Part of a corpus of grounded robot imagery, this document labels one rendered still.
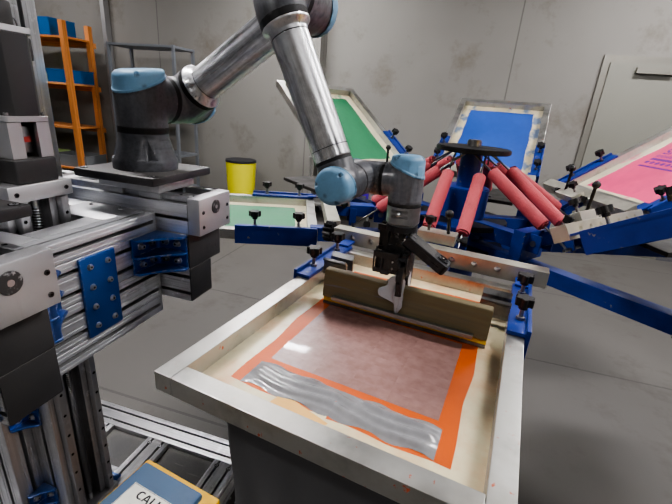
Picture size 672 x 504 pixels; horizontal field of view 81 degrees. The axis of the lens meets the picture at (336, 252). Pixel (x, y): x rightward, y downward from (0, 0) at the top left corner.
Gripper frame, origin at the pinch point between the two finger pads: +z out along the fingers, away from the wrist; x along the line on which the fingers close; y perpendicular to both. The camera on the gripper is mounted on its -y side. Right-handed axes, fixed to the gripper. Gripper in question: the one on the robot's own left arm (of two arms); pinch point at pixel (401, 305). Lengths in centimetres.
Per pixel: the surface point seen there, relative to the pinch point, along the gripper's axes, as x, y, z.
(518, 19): -452, 16, -153
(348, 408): 33.7, -1.0, 4.8
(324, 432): 43.6, -1.2, 1.6
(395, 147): -158, 53, -26
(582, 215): -68, -41, -15
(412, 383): 20.9, -8.8, 5.3
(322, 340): 17.1, 12.7, 4.5
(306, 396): 35.0, 6.6, 4.4
